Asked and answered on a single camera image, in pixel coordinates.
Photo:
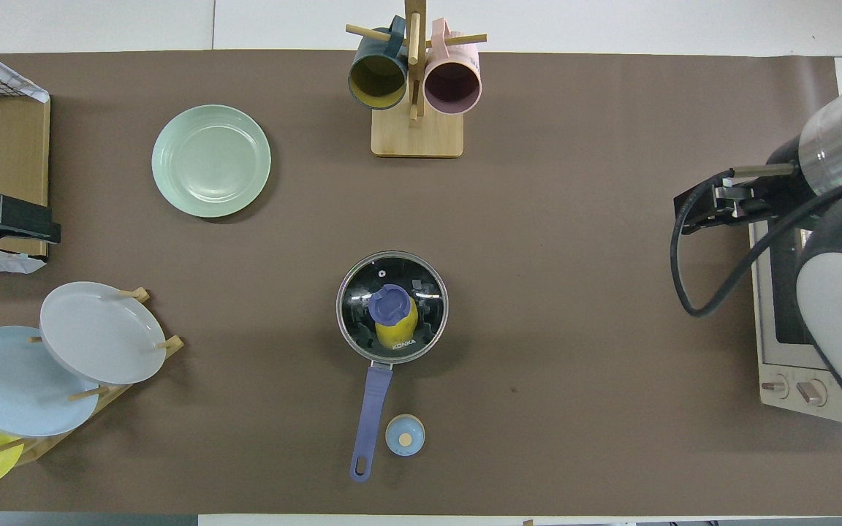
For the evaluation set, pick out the grey plate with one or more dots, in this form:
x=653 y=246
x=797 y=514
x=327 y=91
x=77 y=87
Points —
x=99 y=332

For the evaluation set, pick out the dark blue saucepan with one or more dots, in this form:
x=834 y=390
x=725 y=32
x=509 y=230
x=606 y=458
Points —
x=370 y=431

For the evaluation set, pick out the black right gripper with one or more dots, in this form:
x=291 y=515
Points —
x=779 y=190

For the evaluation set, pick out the green plate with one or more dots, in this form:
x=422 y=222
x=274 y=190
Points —
x=209 y=161

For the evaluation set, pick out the brown table mat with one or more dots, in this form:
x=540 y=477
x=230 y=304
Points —
x=538 y=109

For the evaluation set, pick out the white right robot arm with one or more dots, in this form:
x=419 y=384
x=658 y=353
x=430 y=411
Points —
x=837 y=307

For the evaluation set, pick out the dark wooden board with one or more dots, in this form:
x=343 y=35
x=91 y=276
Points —
x=12 y=161

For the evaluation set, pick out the pink mug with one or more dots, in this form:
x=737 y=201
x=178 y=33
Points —
x=452 y=84

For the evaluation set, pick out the wooden plate rack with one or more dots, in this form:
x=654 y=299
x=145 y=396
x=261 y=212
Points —
x=172 y=343

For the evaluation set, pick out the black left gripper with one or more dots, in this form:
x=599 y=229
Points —
x=12 y=215

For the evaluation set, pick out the beige toaster oven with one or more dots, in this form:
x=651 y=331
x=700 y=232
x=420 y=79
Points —
x=786 y=380

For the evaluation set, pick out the light blue plate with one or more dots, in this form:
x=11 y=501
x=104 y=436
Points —
x=12 y=387

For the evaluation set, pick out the wooden mug rack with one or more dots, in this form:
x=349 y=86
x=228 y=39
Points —
x=417 y=139

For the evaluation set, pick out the glass lid blue knob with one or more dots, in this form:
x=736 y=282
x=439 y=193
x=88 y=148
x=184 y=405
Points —
x=421 y=285

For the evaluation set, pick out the yellow potato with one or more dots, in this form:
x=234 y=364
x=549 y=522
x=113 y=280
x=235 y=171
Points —
x=399 y=334

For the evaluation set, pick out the dark teal mug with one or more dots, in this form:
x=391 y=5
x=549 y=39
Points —
x=377 y=77

